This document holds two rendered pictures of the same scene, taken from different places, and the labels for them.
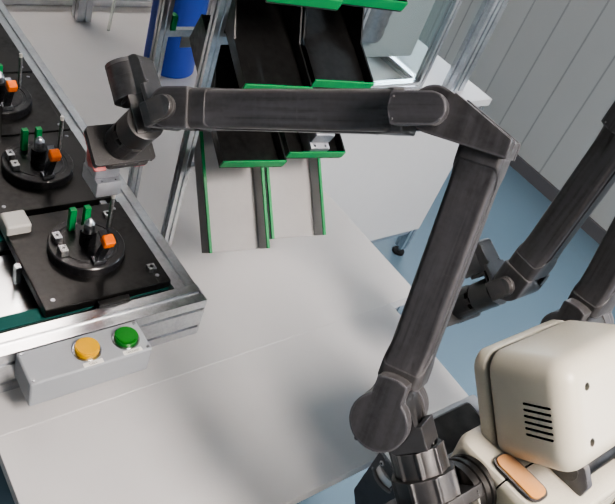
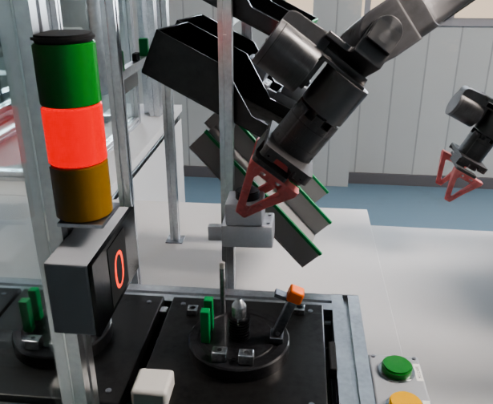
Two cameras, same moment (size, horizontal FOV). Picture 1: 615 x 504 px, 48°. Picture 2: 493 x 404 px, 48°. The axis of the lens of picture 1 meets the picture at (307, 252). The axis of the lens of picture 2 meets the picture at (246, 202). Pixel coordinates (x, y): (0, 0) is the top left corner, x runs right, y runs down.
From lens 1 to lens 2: 0.95 m
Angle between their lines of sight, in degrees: 33
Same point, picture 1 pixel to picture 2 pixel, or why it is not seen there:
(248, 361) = (406, 325)
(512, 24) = not seen: hidden behind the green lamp
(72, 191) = (129, 323)
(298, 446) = not seen: outside the picture
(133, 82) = (311, 42)
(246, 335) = (372, 313)
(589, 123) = (200, 110)
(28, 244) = (196, 392)
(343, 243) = not seen: hidden behind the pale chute
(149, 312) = (361, 339)
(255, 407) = (469, 345)
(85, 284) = (297, 368)
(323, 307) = (357, 257)
